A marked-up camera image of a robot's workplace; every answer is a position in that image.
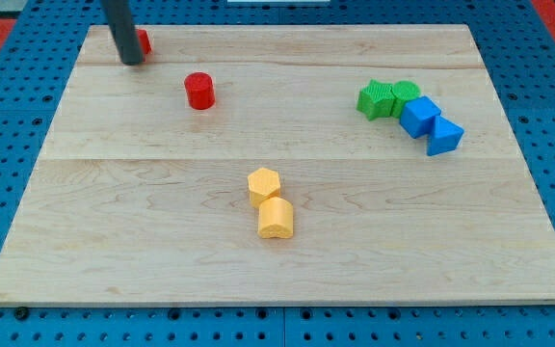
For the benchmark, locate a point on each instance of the blue triangle block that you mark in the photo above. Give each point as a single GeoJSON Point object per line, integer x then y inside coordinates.
{"type": "Point", "coordinates": [445, 136]}

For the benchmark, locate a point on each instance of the blue cube block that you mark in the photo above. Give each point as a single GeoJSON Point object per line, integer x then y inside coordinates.
{"type": "Point", "coordinates": [418, 116]}

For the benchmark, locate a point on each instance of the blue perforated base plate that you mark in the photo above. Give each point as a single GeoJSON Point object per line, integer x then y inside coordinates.
{"type": "Point", "coordinates": [39, 41]}

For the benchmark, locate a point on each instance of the yellow hexagon block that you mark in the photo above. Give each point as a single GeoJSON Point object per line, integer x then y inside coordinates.
{"type": "Point", "coordinates": [263, 184]}

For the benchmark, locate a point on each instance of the green cylinder block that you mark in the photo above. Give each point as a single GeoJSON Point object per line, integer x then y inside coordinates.
{"type": "Point", "coordinates": [403, 92]}

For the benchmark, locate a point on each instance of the yellow heart block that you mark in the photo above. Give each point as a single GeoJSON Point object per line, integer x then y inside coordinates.
{"type": "Point", "coordinates": [276, 219]}

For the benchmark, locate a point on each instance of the light wooden board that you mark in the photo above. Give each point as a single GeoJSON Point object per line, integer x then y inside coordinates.
{"type": "Point", "coordinates": [280, 166]}

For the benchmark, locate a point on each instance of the green star block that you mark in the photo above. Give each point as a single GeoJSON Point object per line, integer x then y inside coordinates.
{"type": "Point", "coordinates": [376, 100]}

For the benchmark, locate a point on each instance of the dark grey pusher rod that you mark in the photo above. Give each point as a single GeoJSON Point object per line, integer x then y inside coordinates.
{"type": "Point", "coordinates": [123, 30]}

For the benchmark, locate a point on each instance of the red cylinder block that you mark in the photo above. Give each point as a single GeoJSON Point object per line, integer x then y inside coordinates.
{"type": "Point", "coordinates": [200, 90]}

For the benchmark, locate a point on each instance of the red star block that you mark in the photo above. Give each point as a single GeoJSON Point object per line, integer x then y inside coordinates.
{"type": "Point", "coordinates": [144, 41]}

